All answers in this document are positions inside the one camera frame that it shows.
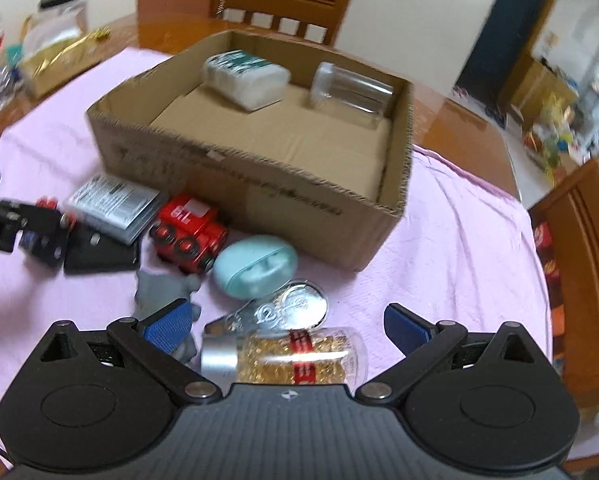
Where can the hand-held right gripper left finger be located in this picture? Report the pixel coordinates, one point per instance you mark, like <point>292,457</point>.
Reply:
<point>167,329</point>

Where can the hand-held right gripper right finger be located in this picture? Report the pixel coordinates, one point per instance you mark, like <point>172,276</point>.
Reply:
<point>404,329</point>

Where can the grey elephant toy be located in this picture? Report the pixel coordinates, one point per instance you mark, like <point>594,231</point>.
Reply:
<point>157,290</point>

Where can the red toy train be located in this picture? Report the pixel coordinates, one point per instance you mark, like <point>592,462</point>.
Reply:
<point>189,230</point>

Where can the mint egg-shaped case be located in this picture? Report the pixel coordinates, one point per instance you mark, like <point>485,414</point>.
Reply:
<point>249,266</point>

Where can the red-capped toy pieces bag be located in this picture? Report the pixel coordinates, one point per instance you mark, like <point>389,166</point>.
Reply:
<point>299,305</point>

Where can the card pack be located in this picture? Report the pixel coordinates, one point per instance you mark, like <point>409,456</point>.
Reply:
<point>111,202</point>

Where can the cardboard box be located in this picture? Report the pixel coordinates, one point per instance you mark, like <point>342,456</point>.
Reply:
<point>279,195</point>

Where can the pink tablecloth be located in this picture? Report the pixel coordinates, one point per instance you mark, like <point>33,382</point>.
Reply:
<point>454,220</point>

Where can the gold tissue box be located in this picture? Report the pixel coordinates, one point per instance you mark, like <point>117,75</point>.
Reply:
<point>54,66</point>

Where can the clear container black lid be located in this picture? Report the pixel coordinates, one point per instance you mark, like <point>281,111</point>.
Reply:
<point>61,7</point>

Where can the wooden chair grooved back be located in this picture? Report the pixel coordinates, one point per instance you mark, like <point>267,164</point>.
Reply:
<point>584,260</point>

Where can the clear plastic jar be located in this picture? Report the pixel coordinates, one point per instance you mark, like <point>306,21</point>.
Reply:
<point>349,92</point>

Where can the pile of colourful clutter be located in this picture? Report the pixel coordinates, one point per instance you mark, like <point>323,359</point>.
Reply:
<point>564,132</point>

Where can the white container green label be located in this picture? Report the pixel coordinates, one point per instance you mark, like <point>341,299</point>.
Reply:
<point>244,80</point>

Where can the wooden cabinet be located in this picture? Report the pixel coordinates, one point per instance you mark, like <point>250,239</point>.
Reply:
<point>534,92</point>

